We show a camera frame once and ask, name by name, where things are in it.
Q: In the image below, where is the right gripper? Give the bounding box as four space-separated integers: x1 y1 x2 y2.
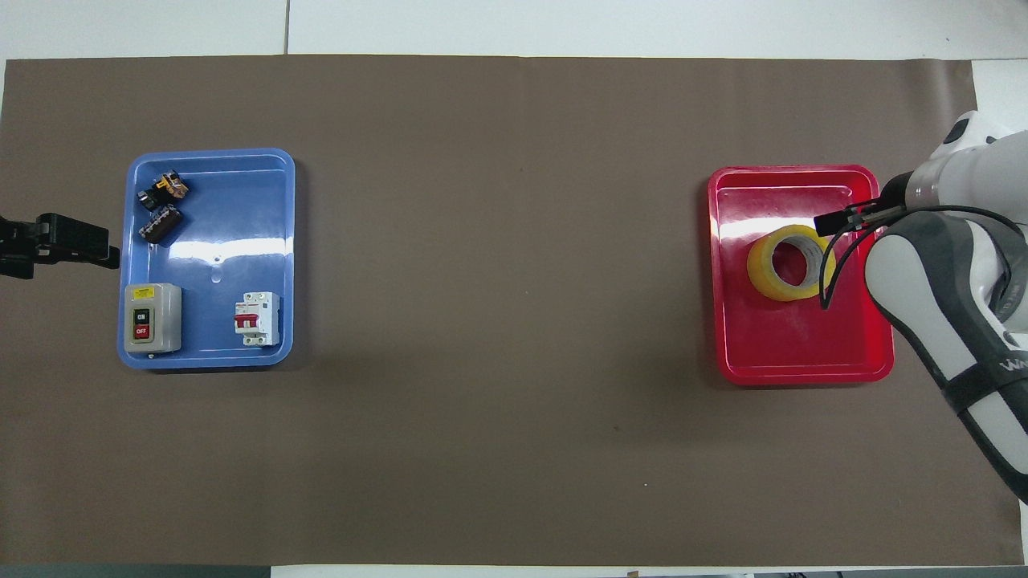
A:
866 172 914 222

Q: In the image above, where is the yellow tape roll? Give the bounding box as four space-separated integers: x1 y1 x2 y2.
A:
747 225 837 303

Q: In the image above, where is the red plastic tray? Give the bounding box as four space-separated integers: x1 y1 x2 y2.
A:
707 165 896 387

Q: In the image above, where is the white circuit breaker red lever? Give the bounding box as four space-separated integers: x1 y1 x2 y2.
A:
233 291 281 348

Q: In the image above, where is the blue plastic tray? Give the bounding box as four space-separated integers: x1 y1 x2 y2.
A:
117 148 296 370

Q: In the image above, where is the black and yellow small component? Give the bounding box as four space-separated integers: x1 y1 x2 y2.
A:
137 170 190 212

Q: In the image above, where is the dark brown terminal block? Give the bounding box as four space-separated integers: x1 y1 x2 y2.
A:
138 205 184 244

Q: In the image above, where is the black cable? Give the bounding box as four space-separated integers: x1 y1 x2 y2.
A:
819 205 1028 311

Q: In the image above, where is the grey on-off switch box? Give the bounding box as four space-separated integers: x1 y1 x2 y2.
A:
123 283 183 355

